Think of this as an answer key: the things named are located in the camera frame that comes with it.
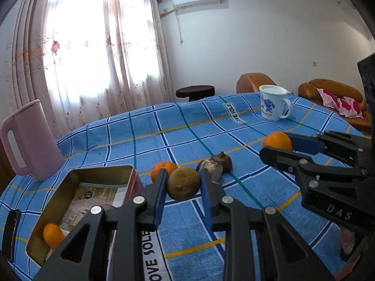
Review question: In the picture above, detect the brown leather sofa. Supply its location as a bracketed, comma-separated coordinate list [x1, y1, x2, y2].
[298, 79, 372, 134]

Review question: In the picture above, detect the white floral mug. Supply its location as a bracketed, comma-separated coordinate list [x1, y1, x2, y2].
[259, 84, 292, 121]

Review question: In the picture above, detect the black phone on table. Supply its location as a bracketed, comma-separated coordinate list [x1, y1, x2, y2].
[1, 209, 21, 263]

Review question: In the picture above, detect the brown kiwi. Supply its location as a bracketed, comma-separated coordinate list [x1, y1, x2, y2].
[167, 167, 201, 201]

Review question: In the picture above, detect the pink plastic pitcher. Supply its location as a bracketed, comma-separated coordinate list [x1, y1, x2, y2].
[1, 99, 64, 181]

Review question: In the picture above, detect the brown leather armchair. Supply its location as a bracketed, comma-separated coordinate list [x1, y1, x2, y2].
[236, 72, 275, 93]

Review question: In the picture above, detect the pink floral cushion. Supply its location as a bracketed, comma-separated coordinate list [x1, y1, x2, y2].
[317, 88, 363, 119]

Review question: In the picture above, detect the purple round fruit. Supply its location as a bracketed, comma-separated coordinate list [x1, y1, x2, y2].
[100, 204, 116, 215]

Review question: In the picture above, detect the pink sheer curtain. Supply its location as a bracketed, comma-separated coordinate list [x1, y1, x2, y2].
[1, 0, 173, 137]

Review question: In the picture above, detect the paper sheet in tin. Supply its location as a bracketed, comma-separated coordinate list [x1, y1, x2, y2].
[59, 182, 127, 235]

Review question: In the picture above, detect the pink metal tin box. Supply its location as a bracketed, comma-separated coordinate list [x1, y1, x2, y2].
[26, 165, 143, 266]

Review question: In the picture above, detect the dark round stool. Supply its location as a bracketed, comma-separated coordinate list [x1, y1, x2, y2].
[175, 85, 215, 102]

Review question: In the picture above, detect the small orange in tin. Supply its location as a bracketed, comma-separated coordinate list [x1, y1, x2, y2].
[43, 223, 65, 249]

